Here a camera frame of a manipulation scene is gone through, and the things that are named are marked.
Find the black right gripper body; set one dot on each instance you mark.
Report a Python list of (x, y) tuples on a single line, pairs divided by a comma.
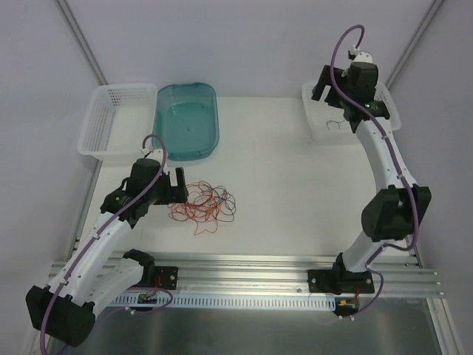
[(329, 86)]

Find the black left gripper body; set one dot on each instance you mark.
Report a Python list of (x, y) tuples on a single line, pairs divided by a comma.
[(172, 190)]

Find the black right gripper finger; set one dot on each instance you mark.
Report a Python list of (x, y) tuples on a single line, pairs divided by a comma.
[(332, 98), (323, 81)]

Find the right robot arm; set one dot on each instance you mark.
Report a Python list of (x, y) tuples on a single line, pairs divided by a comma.
[(400, 203)]

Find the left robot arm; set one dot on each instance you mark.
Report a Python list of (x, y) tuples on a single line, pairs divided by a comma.
[(67, 307)]

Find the white plastic basket right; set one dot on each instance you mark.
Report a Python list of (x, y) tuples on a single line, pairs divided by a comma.
[(327, 123)]

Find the white plastic basket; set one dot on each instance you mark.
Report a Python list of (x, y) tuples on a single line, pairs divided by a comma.
[(118, 118), (327, 123)]

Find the white plastic basket left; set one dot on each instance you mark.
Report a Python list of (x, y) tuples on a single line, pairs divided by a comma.
[(118, 118)]

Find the teal transparent plastic tub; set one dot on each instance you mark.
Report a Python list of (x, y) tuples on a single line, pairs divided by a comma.
[(186, 118)]

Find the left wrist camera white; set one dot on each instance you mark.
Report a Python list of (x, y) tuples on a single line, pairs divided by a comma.
[(158, 155)]

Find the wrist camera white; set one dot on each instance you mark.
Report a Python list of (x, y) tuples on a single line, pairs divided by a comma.
[(359, 59), (158, 155)]

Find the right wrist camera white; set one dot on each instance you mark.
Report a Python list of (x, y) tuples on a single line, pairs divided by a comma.
[(359, 59)]

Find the white slotted cable duct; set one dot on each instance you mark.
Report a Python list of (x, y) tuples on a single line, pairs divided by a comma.
[(228, 301)]

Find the aluminium frame post right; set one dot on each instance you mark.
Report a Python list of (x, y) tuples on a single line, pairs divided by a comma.
[(419, 32)]

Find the aluminium frame post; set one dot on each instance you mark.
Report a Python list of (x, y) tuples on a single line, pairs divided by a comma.
[(419, 32), (74, 27)]

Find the aluminium frame post left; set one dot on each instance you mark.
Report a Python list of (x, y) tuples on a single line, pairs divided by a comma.
[(74, 27)]

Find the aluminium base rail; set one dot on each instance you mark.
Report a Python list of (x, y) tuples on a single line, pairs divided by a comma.
[(287, 275)]

